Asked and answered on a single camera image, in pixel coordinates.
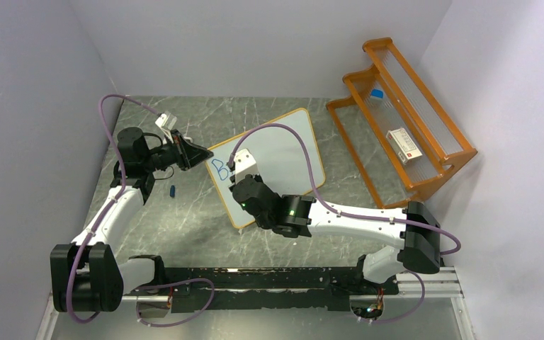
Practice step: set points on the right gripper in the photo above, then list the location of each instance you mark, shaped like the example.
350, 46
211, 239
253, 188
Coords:
257, 178

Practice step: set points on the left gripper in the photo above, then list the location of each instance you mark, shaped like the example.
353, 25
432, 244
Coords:
188, 154

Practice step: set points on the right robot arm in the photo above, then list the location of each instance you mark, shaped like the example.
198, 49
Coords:
408, 235

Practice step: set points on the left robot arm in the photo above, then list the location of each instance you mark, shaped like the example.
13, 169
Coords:
85, 274

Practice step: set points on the blue white small object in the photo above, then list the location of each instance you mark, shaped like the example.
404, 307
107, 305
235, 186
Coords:
377, 94

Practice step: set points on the orange wooden rack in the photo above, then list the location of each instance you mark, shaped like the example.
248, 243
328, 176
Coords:
408, 104

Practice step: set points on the white red box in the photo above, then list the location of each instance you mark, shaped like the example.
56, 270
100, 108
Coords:
403, 145

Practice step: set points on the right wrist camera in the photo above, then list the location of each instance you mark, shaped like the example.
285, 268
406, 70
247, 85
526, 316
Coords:
244, 163

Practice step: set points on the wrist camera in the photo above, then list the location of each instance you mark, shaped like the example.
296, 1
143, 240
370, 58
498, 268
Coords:
165, 122
244, 163

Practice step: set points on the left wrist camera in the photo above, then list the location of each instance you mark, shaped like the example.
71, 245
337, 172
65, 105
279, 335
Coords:
165, 122

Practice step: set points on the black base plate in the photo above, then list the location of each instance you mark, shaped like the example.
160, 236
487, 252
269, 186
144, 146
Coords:
331, 288

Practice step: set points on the aluminium rail frame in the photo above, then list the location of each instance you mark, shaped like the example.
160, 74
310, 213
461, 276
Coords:
434, 310

